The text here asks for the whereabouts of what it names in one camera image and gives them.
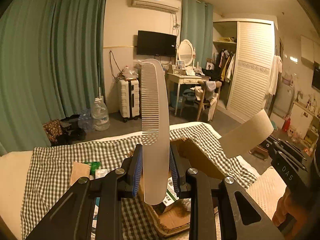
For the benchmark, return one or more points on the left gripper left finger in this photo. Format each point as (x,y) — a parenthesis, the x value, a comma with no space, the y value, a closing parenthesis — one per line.
(72,216)

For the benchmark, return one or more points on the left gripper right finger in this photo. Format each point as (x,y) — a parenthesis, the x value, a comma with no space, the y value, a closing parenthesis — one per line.
(259,226)

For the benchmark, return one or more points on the beige paper card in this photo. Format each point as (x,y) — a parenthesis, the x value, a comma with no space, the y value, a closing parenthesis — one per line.
(247,136)

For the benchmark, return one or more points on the tan carton box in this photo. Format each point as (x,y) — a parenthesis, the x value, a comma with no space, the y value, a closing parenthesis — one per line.
(79,170)

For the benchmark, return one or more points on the translucent white comb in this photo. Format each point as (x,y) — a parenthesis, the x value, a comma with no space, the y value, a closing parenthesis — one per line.
(155,131)

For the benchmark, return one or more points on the green white medicine box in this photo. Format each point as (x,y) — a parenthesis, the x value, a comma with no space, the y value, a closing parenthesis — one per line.
(170,197)

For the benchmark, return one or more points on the floral tissue pack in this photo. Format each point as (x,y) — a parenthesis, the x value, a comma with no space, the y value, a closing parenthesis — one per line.
(100,173)

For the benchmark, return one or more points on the person right hand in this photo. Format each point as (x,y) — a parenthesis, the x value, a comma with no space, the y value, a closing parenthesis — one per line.
(285,206)

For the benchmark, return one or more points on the brown cardboard box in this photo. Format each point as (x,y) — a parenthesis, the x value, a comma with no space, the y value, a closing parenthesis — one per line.
(191,183)

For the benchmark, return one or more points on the green checkered cloth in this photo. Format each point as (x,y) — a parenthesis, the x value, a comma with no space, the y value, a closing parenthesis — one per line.
(53,170)

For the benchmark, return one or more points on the green small packet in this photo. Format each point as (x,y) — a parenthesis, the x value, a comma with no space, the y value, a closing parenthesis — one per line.
(94,165)

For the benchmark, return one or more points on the wooden chair with clothes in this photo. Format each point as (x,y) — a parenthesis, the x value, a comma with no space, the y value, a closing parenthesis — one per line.
(205,95)

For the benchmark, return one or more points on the brown patterned bag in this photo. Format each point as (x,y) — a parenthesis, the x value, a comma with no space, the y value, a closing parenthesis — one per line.
(53,131)

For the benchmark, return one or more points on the crumpled blue water bottles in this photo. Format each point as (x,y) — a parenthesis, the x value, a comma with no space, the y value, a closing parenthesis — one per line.
(85,121)

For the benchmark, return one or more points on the large clear water jug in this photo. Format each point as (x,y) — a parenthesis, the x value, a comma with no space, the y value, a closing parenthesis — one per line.
(99,113)

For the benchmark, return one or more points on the white suitcase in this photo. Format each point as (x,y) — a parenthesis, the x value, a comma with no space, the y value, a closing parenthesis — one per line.
(129,104)

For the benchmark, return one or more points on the white louvered wardrobe door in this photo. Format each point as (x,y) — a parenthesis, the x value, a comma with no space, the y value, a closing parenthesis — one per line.
(254,55)

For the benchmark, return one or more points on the white oval vanity mirror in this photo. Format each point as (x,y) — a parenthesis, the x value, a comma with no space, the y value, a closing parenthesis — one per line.
(185,52)

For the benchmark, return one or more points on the narrow green curtain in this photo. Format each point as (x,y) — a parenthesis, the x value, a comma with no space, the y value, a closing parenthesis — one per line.
(197,27)

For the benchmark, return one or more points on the large green curtain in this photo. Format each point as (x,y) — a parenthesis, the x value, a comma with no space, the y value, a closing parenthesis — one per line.
(51,66)

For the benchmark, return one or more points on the white air conditioner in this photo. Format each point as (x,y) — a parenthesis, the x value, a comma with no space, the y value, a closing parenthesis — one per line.
(164,5)

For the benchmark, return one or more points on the black wall television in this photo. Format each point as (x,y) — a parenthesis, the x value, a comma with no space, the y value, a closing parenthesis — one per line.
(156,44)

